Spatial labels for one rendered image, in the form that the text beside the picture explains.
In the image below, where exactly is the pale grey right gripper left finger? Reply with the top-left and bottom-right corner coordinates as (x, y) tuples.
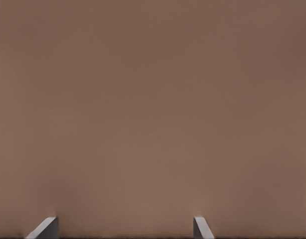
(24, 217), (60, 239)

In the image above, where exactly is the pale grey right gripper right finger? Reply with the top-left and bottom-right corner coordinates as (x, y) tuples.
(193, 216), (215, 239)

